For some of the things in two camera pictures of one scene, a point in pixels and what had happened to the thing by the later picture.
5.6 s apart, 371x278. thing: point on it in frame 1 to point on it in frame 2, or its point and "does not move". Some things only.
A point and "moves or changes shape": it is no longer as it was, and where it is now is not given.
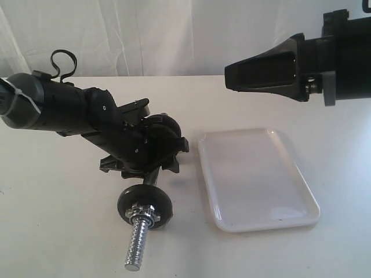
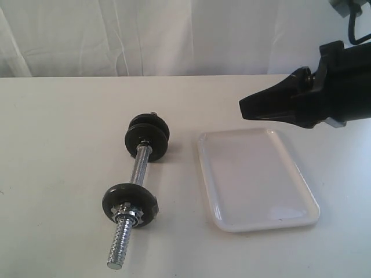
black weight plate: (164, 143) moves or changes shape
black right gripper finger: (280, 69) to (286, 101)
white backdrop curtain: (152, 37) does not move
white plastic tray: (254, 181) does not move
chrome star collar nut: (138, 214) to (124, 213)
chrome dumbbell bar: (140, 229) to (124, 227)
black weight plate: (146, 195) to (137, 194)
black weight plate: (164, 120) moves or changes shape
